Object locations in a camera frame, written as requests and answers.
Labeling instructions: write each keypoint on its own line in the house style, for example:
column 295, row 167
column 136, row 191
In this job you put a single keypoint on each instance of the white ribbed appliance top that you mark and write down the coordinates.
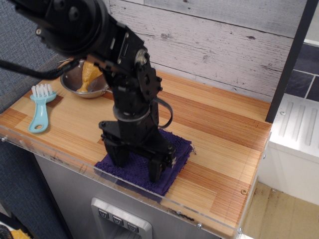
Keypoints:
column 296, row 125

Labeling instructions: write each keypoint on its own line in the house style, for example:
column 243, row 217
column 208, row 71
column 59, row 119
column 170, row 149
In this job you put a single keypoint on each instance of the yellow object at bottom left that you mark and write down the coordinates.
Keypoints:
column 19, row 234

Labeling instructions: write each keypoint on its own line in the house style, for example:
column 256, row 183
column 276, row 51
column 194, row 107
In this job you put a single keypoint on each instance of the clear acrylic table edge guard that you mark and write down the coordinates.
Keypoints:
column 74, row 183

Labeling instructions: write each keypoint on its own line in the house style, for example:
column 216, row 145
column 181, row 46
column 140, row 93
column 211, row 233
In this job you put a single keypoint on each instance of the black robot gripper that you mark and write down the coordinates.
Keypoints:
column 141, row 137

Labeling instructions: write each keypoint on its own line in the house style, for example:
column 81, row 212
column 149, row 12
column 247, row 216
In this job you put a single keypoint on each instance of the plastic toy chicken drumstick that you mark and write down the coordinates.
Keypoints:
column 89, row 73

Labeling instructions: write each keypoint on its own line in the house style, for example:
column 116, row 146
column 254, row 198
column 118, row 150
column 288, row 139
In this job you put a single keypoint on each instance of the purple cloth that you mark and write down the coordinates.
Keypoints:
column 136, row 171

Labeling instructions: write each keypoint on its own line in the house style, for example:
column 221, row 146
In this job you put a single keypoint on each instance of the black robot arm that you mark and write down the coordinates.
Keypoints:
column 83, row 29

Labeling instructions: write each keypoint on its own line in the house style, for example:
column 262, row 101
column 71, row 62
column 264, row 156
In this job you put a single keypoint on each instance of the silver dispenser button panel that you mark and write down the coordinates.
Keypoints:
column 115, row 223

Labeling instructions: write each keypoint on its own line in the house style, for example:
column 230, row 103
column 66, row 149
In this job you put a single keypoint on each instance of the right black frame post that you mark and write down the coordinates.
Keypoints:
column 295, row 49

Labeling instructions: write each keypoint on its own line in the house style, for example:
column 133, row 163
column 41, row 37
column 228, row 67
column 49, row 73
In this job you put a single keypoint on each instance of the small metal colander bowl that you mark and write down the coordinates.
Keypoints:
column 72, row 80

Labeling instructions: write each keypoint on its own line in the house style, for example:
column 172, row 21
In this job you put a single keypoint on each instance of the light blue scrub brush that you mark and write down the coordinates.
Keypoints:
column 41, row 95

